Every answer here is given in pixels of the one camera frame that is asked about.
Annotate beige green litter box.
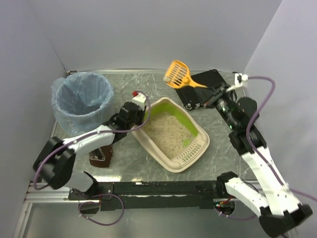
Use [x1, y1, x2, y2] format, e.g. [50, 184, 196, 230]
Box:
[132, 97, 210, 173]

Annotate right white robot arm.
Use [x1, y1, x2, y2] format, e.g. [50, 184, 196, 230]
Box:
[204, 88, 313, 238]

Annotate brown leather holder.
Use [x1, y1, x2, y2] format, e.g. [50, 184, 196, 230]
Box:
[89, 145, 113, 168]

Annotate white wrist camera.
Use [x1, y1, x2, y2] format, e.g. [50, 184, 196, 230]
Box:
[226, 73, 249, 92]
[131, 91, 147, 107]

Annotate orange litter scoop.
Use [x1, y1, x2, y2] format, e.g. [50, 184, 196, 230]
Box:
[164, 60, 207, 89]

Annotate black hard case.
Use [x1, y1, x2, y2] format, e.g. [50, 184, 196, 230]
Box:
[175, 69, 230, 111]

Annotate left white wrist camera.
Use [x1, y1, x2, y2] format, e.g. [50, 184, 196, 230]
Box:
[131, 91, 147, 107]

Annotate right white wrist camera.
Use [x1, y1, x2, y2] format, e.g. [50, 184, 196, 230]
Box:
[226, 73, 249, 92]

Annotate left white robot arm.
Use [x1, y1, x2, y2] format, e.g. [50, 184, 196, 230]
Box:
[33, 100, 151, 195]

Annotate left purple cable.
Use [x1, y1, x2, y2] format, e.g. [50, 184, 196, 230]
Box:
[33, 91, 152, 226]

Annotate trash bin with blue bag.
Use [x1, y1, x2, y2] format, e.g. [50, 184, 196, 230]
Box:
[51, 72, 114, 136]

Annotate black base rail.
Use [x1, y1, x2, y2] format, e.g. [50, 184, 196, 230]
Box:
[68, 180, 234, 211]

